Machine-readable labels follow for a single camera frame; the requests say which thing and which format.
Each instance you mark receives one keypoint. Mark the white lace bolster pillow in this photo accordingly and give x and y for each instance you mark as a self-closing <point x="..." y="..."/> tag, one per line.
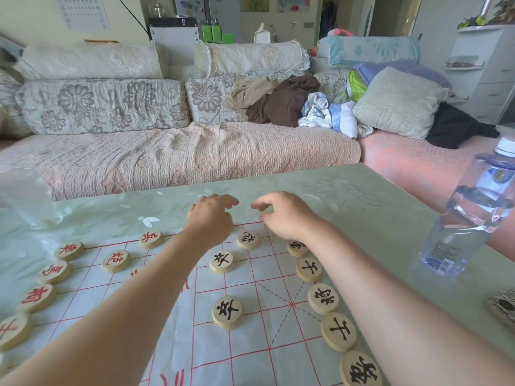
<point x="249" y="58"/>

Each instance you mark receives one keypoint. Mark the short floral back cushion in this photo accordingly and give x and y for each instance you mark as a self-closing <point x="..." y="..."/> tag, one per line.
<point x="207" y="98"/>

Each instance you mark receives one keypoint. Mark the long white lace pillow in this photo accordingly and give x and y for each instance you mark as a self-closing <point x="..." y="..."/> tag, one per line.
<point x="88" y="62"/>

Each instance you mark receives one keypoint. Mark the white appliance with black top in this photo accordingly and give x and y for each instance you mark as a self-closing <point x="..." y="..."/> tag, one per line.
<point x="175" y="42"/>

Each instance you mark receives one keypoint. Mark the row of red-lettered chess pieces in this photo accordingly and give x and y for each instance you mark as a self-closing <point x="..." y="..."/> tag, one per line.
<point x="116" y="261"/>

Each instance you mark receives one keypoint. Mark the person's right forearm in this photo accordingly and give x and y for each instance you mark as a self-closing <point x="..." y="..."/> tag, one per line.
<point x="402" y="317"/>

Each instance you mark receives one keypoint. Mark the white chess board sheet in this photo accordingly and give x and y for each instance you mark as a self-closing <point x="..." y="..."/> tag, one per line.
<point x="261" y="349"/>

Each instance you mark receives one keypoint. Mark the green boxes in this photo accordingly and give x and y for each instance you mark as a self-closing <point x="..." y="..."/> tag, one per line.
<point x="215" y="34"/>

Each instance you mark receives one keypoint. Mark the person's right hand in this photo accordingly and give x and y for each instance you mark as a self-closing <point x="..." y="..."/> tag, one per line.
<point x="291" y="217"/>

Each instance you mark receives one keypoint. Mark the silver kettle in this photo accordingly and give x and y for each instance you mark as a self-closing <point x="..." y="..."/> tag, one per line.
<point x="157" y="9"/>

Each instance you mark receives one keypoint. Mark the person's left hand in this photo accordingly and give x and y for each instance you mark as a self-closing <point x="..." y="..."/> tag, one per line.
<point x="211" y="221"/>

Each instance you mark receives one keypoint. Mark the green bag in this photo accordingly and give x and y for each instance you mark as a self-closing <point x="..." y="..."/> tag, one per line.
<point x="356" y="86"/>

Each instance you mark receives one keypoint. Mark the wall calendar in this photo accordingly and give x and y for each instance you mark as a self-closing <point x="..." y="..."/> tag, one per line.
<point x="82" y="11"/>

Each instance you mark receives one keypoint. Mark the clear plastic water bottle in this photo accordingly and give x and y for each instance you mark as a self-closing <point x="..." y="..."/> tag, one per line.
<point x="462" y="221"/>

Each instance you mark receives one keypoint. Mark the white and blue cloth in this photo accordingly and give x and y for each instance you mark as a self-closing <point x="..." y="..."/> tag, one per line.
<point x="330" y="114"/>

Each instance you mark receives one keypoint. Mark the person's left fingers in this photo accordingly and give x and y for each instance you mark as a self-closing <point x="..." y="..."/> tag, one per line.
<point x="219" y="201"/>

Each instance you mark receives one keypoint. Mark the pink plush toy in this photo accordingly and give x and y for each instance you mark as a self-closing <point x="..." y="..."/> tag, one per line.
<point x="340" y="32"/>

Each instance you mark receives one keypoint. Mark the row of black-lettered chess pieces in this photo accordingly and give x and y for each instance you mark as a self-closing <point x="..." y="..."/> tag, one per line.
<point x="227" y="311"/>

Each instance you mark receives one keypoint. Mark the beige garment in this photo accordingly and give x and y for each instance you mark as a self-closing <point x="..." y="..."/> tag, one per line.
<point x="245" y="94"/>

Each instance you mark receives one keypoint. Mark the grey-green square pillow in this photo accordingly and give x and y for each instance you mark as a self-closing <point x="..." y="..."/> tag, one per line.
<point x="398" y="102"/>

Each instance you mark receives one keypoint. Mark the white drawer cabinet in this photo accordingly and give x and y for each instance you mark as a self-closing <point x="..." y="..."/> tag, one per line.
<point x="489" y="76"/>

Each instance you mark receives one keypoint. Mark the pink quilted sofa cover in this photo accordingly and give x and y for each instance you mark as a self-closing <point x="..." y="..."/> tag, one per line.
<point x="181" y="156"/>

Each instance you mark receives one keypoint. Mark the purple blanket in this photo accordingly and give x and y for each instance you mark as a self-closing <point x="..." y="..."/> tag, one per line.
<point x="418" y="72"/>

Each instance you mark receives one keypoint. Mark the wide floral back cushion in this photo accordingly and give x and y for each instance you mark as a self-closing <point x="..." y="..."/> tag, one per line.
<point x="104" y="106"/>

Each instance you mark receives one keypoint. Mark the white tissue box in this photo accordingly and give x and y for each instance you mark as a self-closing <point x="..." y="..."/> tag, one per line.
<point x="263" y="35"/>

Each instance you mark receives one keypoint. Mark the striped box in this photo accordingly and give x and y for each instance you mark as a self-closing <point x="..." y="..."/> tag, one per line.
<point x="503" y="309"/>

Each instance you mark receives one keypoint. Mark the brown garment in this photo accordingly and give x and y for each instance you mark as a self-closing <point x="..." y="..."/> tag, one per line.
<point x="283" y="102"/>

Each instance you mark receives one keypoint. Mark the yellow and green toy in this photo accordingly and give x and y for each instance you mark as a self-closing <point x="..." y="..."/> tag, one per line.
<point x="472" y="22"/>

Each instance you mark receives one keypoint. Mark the blue floral bolster pillow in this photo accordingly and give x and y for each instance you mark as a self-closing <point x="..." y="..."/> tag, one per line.
<point x="366" y="50"/>

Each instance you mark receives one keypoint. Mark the person's left forearm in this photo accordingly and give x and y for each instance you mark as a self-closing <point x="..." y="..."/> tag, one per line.
<point x="120" y="325"/>

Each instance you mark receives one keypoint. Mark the black garment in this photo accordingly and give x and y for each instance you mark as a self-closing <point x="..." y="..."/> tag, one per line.
<point x="454" y="126"/>

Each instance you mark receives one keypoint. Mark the person's right thumb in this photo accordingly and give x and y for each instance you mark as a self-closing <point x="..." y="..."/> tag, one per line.
<point x="267" y="219"/>

